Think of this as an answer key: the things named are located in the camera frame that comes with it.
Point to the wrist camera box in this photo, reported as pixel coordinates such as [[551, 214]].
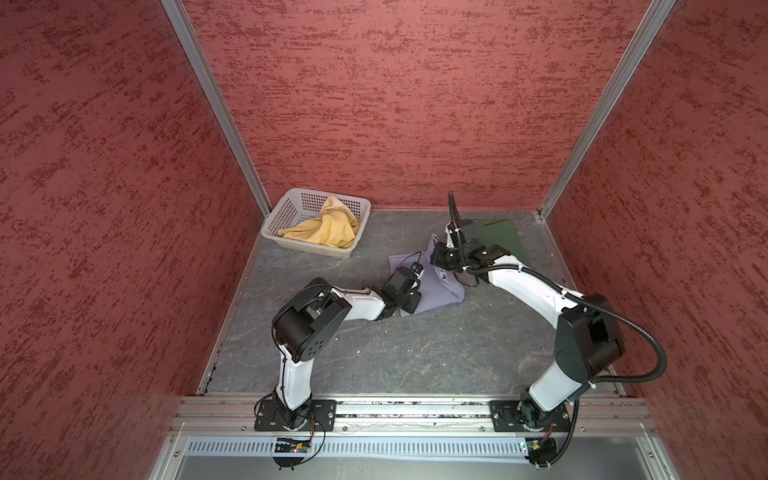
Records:
[[417, 269], [453, 236]]

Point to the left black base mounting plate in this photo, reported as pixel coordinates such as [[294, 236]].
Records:
[[314, 415]]

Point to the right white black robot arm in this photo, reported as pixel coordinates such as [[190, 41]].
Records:
[[587, 341]]

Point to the right small circuit board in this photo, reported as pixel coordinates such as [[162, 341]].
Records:
[[542, 452]]

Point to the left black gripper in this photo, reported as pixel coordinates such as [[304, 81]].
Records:
[[411, 308]]

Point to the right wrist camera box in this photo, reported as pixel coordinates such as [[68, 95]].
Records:
[[453, 236]]

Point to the yellow skirt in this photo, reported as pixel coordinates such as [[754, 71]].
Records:
[[336, 226]]

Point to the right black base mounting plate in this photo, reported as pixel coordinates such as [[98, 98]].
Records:
[[524, 416]]

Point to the right aluminium corner post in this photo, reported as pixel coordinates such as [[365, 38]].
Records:
[[645, 33]]

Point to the aluminium corner post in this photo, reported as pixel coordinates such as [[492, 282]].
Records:
[[193, 50], [645, 33]]

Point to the left aluminium corner post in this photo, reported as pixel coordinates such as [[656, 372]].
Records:
[[193, 50]]

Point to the white plastic laundry basket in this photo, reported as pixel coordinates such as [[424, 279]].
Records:
[[300, 204]]

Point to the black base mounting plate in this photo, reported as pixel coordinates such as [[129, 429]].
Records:
[[314, 415], [524, 416]]

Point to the aluminium front rail frame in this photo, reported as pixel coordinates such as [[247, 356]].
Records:
[[401, 427]]

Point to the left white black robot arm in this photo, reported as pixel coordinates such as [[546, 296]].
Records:
[[307, 322]]

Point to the lavender skirt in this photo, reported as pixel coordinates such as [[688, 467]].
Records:
[[438, 287]]

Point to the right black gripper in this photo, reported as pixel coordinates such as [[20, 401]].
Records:
[[437, 256]]

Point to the left small circuit board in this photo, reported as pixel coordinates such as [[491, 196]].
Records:
[[293, 446]]

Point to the small circuit board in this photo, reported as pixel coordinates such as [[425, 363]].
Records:
[[293, 446], [542, 452]]

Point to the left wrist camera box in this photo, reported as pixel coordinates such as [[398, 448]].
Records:
[[417, 269]]

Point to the green skirt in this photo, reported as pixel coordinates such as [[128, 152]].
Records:
[[502, 233]]

